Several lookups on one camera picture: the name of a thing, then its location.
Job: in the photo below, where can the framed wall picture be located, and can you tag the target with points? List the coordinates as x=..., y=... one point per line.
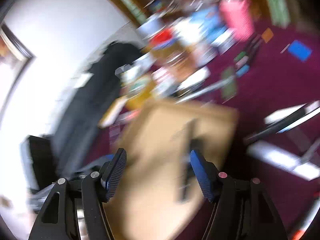
x=15, y=47

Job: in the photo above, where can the black leather chair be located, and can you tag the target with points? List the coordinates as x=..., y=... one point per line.
x=100, y=80

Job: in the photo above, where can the pink knitted bottle cover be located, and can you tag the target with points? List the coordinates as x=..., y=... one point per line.
x=237, y=17

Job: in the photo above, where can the brown cardboard box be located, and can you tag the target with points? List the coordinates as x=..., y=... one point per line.
x=155, y=130

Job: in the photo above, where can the red-lid clear jar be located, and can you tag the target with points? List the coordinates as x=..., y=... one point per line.
x=161, y=36

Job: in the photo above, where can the blue rectangular pack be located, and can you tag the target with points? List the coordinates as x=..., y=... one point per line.
x=300, y=50

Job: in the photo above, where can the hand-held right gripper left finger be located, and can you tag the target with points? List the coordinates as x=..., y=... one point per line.
x=115, y=175

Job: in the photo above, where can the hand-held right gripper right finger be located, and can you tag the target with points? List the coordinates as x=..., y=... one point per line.
x=200, y=175

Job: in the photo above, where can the white metal stand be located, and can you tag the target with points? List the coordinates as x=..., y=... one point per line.
x=282, y=152

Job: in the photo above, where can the purple velvet tablecloth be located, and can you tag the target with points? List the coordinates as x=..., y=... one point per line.
x=262, y=92

